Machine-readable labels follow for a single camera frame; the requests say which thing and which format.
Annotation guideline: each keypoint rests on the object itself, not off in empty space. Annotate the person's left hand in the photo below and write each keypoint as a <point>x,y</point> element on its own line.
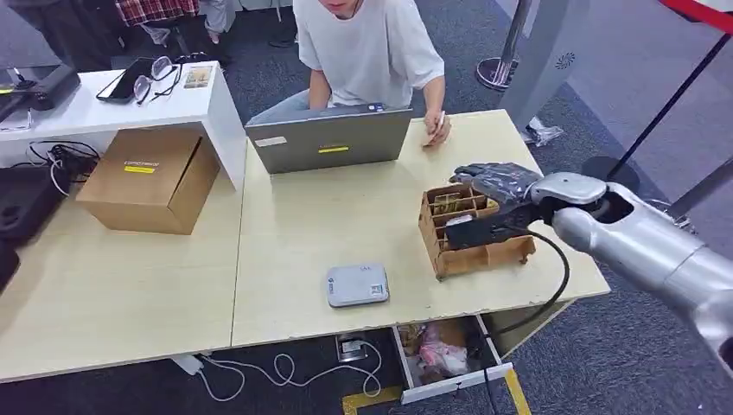
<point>438,129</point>

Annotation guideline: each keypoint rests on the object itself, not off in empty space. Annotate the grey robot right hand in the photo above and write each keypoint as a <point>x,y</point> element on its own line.
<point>498,180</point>

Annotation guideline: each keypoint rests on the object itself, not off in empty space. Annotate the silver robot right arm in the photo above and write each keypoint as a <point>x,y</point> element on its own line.
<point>647,246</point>

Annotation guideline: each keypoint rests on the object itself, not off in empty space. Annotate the yellow printed card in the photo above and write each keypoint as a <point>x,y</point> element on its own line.
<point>198,77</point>
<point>448,204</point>
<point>491,203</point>

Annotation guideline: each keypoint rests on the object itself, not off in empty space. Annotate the crumpled clear plastic wrap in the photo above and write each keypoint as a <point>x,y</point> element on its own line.
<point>541,132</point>

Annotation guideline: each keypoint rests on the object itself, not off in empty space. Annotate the wooden card box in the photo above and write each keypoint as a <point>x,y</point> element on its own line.
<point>481,260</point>

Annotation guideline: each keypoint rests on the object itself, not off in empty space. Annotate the person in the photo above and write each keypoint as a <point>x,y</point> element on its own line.
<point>154,8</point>
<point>366,51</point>
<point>220,17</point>

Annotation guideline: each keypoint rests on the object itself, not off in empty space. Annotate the grey laptop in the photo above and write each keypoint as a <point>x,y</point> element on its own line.
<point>332,143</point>

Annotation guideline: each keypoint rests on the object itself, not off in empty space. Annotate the grey standing panel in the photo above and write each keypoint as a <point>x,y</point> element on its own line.
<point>544,63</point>

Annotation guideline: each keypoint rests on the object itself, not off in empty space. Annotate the small grey mini computer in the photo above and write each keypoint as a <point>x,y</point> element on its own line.
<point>357,286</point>

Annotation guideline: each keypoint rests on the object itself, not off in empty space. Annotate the pink plastic bag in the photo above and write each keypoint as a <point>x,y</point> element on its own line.
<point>441,355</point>

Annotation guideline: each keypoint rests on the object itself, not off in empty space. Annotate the white open drawer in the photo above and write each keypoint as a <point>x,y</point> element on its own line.
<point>452,386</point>

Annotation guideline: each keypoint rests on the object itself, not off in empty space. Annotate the metal floor socket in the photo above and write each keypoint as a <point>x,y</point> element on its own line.
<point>351,347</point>

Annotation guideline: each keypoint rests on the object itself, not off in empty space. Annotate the white desk shelf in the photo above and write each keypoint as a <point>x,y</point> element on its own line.
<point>189,109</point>

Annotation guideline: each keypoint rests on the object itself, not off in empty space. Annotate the red barrier belt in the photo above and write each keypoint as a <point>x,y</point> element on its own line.
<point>701,10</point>

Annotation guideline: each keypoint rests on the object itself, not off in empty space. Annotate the black framed eyeglasses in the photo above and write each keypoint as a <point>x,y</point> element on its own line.
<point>153,75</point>

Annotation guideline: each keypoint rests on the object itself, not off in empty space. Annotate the brown cardboard box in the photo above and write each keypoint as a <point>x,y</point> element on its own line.
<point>146,180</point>

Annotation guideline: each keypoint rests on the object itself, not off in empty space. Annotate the black smartphone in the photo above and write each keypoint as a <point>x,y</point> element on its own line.
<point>123,81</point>

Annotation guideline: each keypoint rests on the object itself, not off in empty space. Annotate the white power adapter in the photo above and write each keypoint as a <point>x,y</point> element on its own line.
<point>188,365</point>

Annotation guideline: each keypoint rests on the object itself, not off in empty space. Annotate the black desktop device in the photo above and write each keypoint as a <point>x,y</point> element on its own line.
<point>46,87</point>

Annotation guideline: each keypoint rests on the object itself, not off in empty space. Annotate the black bag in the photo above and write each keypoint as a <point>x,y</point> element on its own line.
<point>26,203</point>

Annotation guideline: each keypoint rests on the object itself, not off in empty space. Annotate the black pouch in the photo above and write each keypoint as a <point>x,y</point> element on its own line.
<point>7,266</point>

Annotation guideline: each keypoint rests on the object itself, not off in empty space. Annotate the black stanchion post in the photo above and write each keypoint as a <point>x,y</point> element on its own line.
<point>670,103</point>

